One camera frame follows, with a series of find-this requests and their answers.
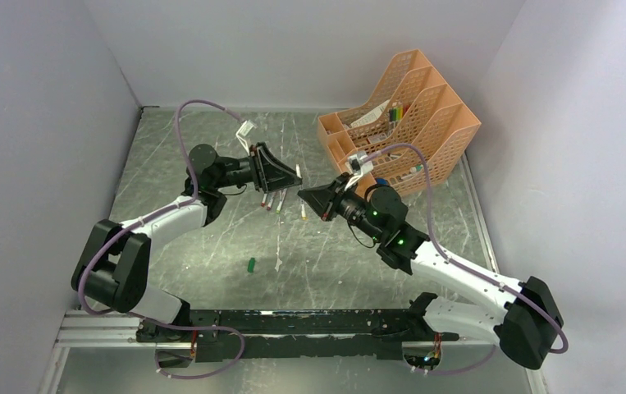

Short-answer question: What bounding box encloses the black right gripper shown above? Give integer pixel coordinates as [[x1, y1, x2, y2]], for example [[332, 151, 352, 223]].
[[299, 172, 384, 242]]

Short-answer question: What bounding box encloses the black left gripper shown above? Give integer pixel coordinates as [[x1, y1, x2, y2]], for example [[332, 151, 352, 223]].
[[213, 143, 303, 195]]

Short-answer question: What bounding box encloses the white pen green tip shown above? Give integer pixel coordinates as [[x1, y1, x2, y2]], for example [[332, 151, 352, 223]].
[[276, 190, 287, 214]]

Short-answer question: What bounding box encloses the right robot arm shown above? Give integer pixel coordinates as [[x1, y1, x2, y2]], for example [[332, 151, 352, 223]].
[[297, 173, 568, 370]]

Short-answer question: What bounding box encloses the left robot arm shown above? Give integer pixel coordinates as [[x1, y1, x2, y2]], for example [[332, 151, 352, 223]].
[[71, 143, 302, 341]]

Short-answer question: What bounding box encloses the white paper booklet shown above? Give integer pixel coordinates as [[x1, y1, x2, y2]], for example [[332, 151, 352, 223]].
[[350, 100, 389, 128]]

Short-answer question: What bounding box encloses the orange plastic desk organizer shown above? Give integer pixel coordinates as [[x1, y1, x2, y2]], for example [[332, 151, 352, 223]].
[[317, 49, 482, 196]]

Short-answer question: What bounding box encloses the pack of coloured markers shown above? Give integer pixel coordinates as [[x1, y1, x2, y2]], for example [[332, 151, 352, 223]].
[[388, 104, 404, 133]]

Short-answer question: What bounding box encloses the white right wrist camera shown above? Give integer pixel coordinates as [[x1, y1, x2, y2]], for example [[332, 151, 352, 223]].
[[345, 150, 373, 190]]

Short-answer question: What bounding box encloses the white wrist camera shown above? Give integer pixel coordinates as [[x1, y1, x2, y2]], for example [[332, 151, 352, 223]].
[[235, 120, 256, 152], [345, 150, 373, 190]]

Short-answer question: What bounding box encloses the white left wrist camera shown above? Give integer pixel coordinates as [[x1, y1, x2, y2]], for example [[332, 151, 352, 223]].
[[235, 120, 256, 152]]

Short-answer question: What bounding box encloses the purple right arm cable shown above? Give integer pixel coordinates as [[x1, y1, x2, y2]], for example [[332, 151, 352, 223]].
[[363, 142, 569, 376]]

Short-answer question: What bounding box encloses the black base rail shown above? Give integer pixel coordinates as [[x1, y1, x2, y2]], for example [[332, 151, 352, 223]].
[[135, 292, 459, 365]]

